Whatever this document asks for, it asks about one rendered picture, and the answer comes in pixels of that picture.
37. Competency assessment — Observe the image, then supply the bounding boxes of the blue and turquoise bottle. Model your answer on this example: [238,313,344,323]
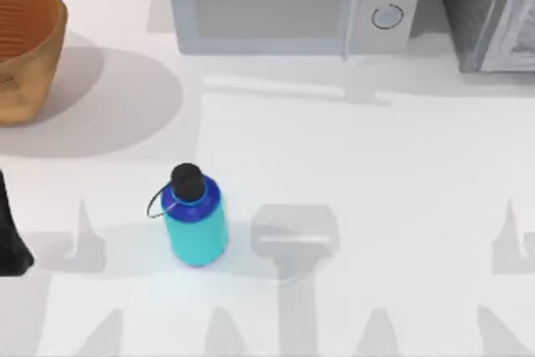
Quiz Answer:
[145,162,230,268]

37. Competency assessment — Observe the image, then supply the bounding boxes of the microwave oven door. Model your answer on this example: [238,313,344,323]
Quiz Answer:
[162,0,364,56]

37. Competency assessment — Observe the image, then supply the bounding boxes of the pale microwave oven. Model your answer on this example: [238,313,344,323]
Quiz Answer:
[161,0,431,61]

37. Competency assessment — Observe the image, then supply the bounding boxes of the round microwave knob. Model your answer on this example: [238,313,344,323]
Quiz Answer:
[370,3,405,31]

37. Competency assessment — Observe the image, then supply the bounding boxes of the wooden basket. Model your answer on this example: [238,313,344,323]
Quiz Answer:
[0,0,69,126]

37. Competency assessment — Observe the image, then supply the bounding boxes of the microwave door handle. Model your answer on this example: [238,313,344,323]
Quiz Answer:
[341,0,363,62]

